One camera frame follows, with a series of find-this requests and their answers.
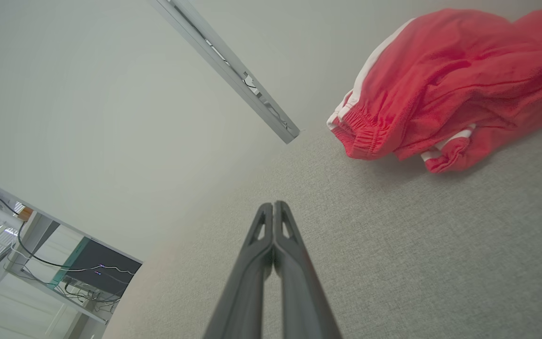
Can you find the dark computer box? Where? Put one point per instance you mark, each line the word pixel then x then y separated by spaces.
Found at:
pixel 97 268

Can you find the red shorts with white stripe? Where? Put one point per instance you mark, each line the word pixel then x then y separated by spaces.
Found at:
pixel 454 80

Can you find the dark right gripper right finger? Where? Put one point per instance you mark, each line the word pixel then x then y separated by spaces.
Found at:
pixel 304 301

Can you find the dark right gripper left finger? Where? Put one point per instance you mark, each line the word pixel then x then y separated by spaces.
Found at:
pixel 243 292

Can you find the white desk frame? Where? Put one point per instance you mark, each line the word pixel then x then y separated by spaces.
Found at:
pixel 31 235

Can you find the grey double partition post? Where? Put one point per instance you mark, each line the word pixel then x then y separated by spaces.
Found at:
pixel 233 70

